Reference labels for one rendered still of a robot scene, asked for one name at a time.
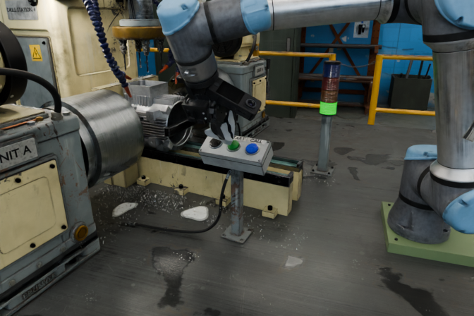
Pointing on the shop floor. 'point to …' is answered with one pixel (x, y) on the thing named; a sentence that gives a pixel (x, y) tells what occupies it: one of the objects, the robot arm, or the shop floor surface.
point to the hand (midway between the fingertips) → (231, 140)
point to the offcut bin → (410, 89)
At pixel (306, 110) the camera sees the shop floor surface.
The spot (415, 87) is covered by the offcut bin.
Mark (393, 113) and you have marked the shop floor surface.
